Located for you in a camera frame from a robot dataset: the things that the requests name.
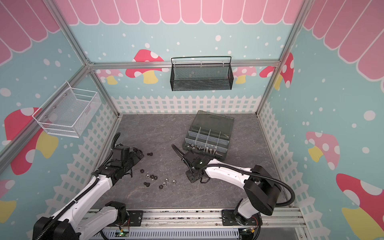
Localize silver bolts cluster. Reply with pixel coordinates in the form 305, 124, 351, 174
185, 144, 217, 155

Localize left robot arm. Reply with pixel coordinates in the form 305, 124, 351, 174
33, 144, 144, 240

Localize grey compartment organizer box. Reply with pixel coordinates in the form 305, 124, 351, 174
183, 110, 235, 162

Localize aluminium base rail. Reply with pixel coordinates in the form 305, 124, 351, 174
56, 207, 307, 230

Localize white mesh wall basket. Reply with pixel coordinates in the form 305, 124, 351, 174
32, 82, 102, 138

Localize white slotted cable duct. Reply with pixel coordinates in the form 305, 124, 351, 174
91, 229, 240, 240

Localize black mesh wall basket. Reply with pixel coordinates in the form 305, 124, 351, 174
170, 56, 234, 92

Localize silver nut pair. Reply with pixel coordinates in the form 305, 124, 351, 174
162, 179, 177, 187

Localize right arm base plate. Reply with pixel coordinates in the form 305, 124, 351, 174
221, 210, 263, 226

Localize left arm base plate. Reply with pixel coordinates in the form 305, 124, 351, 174
114, 210, 144, 227

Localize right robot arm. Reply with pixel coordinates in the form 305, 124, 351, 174
174, 148, 296, 226

